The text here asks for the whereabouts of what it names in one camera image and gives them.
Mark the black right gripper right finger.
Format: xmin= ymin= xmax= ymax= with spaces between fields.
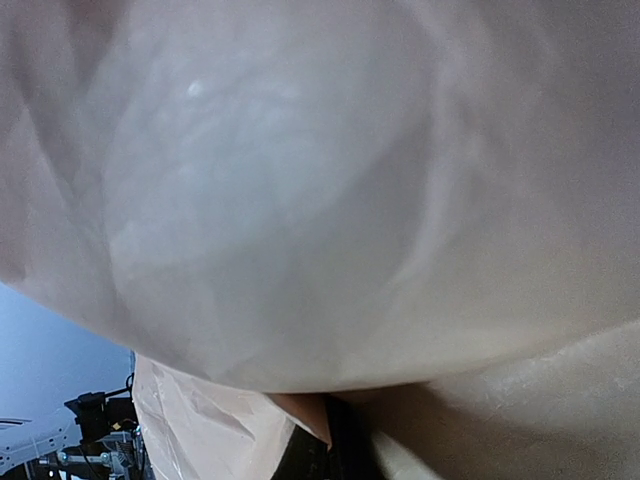
xmin=325 ymin=396 xmax=386 ymax=480

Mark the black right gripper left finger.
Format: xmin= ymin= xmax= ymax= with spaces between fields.
xmin=272 ymin=427 xmax=330 ymax=480

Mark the peach wrapping paper sheet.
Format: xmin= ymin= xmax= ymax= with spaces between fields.
xmin=1 ymin=1 xmax=639 ymax=479

